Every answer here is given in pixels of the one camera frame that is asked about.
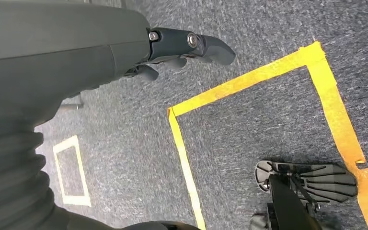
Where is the pale floor tape square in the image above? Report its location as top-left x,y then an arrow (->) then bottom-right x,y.
53,135 -> 92,207

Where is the yellow floor tape square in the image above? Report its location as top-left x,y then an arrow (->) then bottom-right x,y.
167,41 -> 368,230

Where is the black robot left leg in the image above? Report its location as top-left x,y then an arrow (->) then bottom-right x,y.
250,172 -> 322,230

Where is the black robot left foot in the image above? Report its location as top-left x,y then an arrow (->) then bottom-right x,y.
254,160 -> 358,204

